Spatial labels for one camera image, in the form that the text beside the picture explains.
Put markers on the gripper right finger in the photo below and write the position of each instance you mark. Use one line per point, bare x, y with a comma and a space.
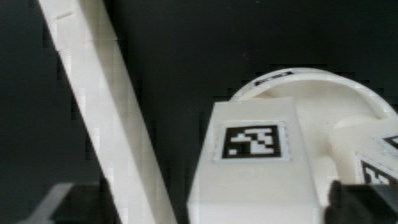
363, 204

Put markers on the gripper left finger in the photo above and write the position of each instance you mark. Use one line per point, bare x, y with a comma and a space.
77, 204

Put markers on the white stool leg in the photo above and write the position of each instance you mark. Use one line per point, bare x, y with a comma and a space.
253, 187
365, 150

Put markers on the white round stool seat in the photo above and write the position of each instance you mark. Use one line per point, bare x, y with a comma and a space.
331, 98

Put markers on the white front barrier wall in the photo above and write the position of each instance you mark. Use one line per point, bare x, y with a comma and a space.
86, 44

